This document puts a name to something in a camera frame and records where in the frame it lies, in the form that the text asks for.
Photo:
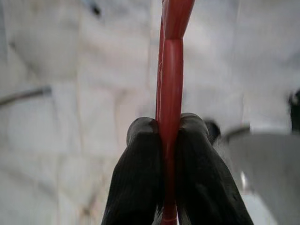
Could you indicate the black robot left foot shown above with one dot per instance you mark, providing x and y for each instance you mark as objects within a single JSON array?
[{"x": 212, "y": 130}]

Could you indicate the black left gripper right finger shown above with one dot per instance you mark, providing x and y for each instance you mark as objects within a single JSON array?
[{"x": 204, "y": 178}]

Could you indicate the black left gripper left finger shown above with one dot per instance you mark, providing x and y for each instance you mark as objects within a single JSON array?
[{"x": 138, "y": 175}]

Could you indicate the red plastic hanger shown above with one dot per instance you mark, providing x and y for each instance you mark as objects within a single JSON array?
[{"x": 172, "y": 93}]

